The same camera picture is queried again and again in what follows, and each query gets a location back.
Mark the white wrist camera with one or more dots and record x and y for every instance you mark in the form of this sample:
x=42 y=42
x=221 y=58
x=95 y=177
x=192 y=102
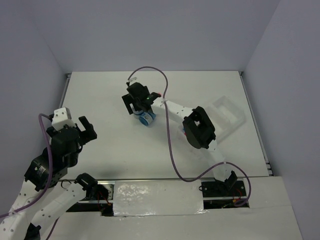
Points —
x=130 y=80
x=62 y=117

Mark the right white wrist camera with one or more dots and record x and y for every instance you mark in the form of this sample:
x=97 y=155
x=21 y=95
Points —
x=130 y=80

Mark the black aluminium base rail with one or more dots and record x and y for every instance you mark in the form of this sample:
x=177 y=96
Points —
x=214 y=196

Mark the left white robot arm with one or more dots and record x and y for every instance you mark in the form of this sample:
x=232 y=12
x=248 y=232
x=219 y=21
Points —
x=28 y=218

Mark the blue tape roll tub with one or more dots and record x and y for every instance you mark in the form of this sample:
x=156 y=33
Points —
x=136 y=113
x=146 y=118

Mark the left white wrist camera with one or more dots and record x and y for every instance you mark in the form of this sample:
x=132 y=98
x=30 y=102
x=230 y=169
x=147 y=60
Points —
x=62 y=117

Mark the translucent white compartment tray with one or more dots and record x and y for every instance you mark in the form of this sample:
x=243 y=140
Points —
x=225 y=117

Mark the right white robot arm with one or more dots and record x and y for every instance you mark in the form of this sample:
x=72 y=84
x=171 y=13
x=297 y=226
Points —
x=220 y=169

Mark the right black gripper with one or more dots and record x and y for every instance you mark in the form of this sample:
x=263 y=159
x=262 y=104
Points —
x=128 y=100

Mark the tilted blue tape roll tub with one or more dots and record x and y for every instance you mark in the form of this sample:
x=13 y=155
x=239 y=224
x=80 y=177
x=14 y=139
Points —
x=146 y=118

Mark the white foil front panel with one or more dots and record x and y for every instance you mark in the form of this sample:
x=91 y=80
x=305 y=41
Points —
x=157 y=198

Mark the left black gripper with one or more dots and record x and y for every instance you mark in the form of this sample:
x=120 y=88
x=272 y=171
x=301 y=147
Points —
x=89 y=134

